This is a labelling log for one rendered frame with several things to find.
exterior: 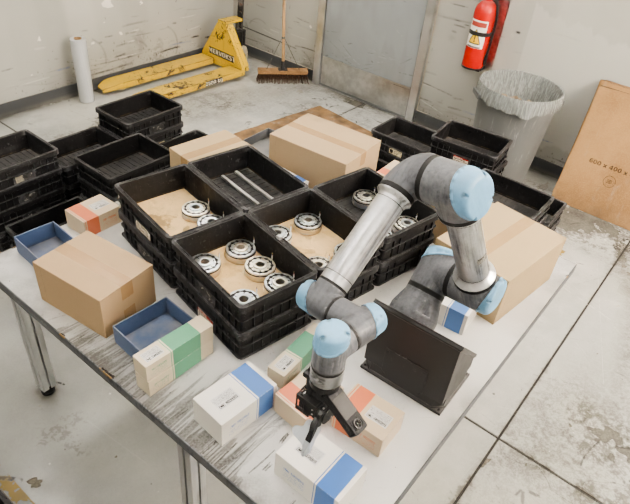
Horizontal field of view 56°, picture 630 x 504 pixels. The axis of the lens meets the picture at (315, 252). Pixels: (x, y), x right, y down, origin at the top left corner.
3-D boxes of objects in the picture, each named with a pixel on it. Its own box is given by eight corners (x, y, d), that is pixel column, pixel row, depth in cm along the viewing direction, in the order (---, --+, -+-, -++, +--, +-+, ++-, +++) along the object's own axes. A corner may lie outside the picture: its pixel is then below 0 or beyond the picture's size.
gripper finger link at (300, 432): (287, 444, 141) (304, 410, 140) (306, 459, 138) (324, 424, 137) (281, 446, 138) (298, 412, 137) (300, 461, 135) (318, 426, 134)
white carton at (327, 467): (362, 488, 153) (367, 468, 148) (334, 522, 146) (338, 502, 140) (303, 443, 163) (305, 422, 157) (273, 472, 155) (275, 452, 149)
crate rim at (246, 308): (319, 277, 186) (320, 271, 185) (240, 316, 170) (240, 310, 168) (245, 217, 209) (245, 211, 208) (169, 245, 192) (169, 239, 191)
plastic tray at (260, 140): (268, 136, 303) (268, 127, 300) (298, 150, 295) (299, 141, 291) (231, 154, 285) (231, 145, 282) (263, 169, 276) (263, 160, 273)
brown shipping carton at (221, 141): (225, 160, 280) (225, 129, 270) (255, 179, 269) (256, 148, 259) (171, 179, 262) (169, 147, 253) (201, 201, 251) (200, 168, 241)
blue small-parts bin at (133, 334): (167, 311, 198) (166, 296, 193) (196, 335, 190) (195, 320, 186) (114, 341, 185) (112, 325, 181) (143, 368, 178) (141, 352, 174)
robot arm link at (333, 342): (361, 329, 123) (333, 349, 118) (355, 365, 130) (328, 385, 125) (334, 309, 127) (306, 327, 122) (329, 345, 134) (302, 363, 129)
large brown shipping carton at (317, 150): (374, 178, 279) (381, 140, 267) (340, 205, 259) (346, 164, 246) (304, 150, 295) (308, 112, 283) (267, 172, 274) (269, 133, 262)
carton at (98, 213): (102, 209, 240) (100, 193, 236) (121, 221, 235) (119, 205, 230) (67, 225, 230) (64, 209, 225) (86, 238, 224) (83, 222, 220)
